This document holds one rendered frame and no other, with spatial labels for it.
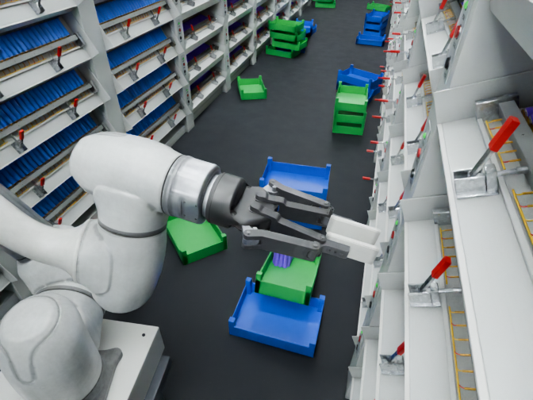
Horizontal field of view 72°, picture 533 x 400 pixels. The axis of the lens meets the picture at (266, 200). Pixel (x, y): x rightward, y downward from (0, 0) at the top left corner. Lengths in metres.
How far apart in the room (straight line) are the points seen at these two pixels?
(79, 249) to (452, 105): 0.58
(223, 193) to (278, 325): 0.96
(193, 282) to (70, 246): 0.96
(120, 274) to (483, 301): 0.46
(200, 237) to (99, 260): 1.14
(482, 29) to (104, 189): 0.54
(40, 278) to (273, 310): 0.81
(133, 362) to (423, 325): 0.71
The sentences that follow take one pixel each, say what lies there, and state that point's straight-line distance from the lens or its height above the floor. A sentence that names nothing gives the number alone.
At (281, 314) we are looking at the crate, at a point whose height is 0.00.
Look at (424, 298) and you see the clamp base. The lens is 0.58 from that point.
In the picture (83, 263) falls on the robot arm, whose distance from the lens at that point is 0.60.
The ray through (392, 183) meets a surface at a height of 0.54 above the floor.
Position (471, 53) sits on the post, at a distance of 0.59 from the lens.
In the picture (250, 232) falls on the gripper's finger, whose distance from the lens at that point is 0.47.
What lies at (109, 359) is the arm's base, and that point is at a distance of 1.03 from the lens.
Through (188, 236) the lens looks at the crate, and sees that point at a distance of 1.72.
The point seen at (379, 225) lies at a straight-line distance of 1.31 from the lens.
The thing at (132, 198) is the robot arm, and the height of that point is 0.87.
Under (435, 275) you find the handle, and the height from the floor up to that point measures 0.80.
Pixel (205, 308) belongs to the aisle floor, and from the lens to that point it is 1.45.
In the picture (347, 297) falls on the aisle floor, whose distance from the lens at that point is 1.51.
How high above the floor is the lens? 1.18
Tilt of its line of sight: 39 degrees down
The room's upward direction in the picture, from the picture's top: 1 degrees clockwise
